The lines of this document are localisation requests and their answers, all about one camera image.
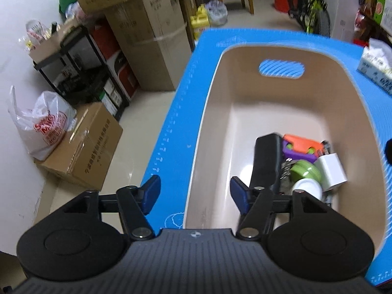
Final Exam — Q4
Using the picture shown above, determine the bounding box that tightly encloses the green white carton box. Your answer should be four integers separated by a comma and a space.
373, 0, 392, 35

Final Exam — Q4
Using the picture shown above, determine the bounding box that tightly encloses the white charger cube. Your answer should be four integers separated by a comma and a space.
314, 153, 347, 192

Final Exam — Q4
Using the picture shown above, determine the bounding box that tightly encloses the blue silicone baking mat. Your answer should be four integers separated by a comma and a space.
146, 29, 391, 286

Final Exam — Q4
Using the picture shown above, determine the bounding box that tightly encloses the beige plastic storage bin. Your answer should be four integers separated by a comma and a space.
183, 45, 387, 252

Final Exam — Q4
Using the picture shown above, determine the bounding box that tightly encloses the large wrapped cardboard box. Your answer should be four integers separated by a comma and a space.
104, 0, 191, 91

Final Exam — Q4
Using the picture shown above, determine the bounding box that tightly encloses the white tissue pack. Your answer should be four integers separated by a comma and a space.
357, 38, 392, 96

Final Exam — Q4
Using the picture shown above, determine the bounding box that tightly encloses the white masking tape roll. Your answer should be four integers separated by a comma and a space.
322, 190, 336, 208

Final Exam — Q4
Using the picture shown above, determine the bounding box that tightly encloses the green white round container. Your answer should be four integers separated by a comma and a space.
290, 160, 323, 200

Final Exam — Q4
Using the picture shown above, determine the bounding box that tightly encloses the red white appliance box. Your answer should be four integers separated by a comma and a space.
90, 17, 139, 102

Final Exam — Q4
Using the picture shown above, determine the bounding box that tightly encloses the yellow oil jug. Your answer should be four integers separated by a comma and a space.
190, 4, 210, 40

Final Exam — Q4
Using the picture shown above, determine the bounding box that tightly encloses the black metal shelf rack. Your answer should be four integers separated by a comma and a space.
33, 25, 129, 120

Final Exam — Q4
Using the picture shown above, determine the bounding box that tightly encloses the brown cardboard box on floor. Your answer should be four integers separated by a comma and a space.
35, 102, 123, 190

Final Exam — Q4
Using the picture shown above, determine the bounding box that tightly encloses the white red plastic bag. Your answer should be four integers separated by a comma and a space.
8, 86, 76, 161

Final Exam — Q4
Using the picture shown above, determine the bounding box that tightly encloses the green children's bicycle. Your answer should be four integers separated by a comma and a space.
288, 0, 331, 38

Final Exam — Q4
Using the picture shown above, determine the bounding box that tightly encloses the orange purple toy block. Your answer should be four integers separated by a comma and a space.
282, 134, 324, 163

